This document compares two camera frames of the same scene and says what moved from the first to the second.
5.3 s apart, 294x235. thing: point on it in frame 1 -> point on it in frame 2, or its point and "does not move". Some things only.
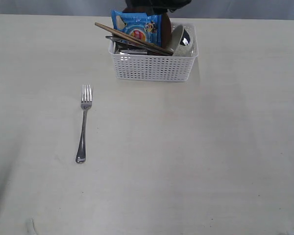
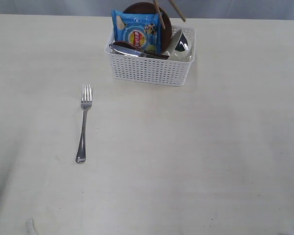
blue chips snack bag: (144, 26) does not move
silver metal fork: (86, 98) does not move
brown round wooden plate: (166, 25) does not move
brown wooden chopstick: (141, 43) -> (159, 14)
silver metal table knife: (128, 42) -> (137, 53)
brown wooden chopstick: (135, 37) -> (178, 11)
